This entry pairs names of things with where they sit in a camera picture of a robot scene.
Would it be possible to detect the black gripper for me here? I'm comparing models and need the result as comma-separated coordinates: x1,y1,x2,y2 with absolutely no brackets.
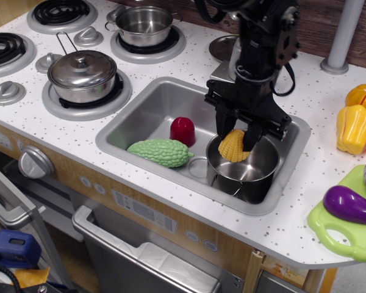
205,79,292,152

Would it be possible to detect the open steel pot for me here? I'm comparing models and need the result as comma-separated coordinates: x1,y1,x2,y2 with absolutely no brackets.
105,6,175,47

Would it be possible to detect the silver stove knob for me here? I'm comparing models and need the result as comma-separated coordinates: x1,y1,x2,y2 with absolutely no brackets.
0,81,26,106
74,26,104,48
106,5,126,23
35,52,62,74

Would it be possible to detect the black coil burner rear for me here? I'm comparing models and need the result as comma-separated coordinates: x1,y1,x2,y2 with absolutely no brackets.
32,0,90,25

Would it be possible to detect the grey support pole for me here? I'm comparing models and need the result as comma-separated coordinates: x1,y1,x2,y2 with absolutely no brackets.
320,0,365,75

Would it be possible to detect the silver oven door handle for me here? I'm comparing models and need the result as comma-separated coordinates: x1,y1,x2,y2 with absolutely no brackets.
0,158,37,230

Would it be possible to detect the black coil burner left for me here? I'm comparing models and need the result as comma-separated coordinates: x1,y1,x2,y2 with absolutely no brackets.
0,33,26,65

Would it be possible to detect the steel pot in sink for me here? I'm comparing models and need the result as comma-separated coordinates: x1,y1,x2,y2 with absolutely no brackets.
206,136,280,204

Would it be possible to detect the silver oven dial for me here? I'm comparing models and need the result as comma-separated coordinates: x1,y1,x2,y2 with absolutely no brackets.
18,145,55,179

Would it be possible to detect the steel pot with lid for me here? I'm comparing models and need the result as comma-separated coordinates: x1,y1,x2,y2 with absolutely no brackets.
47,40,120,104

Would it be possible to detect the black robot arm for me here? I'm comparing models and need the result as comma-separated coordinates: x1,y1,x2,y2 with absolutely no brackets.
195,1,300,151

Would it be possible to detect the red toy cup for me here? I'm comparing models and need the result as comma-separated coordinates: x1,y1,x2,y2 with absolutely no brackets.
170,117,196,147

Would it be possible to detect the silver toy faucet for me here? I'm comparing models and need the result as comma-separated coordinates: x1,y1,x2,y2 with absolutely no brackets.
210,38,241,82

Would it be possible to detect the yellow toy corn piece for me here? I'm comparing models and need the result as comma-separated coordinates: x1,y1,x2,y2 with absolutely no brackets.
218,129,250,163

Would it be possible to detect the green toy bitter gourd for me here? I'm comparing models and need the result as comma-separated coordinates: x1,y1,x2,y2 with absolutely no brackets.
127,139,194,168

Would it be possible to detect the round steel lid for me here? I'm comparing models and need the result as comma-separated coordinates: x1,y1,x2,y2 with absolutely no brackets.
209,35,239,62

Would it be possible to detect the silver dishwasher door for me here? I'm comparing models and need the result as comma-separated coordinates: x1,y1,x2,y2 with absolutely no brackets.
72,195,245,292

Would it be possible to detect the blue clamp tool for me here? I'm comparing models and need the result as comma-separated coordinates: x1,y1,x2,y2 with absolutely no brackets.
0,230,41,269

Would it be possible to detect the green plastic cutting board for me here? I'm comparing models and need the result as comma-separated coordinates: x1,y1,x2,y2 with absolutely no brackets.
307,164,366,262

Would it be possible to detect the yellow toy bell pepper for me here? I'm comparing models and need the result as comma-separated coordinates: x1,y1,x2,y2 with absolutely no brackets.
336,105,366,154

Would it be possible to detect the black coil burner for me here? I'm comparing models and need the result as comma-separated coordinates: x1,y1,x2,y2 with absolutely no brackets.
0,33,26,65
32,0,90,25

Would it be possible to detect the purple toy eggplant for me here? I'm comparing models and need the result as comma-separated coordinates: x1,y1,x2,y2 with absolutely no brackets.
323,186,366,225

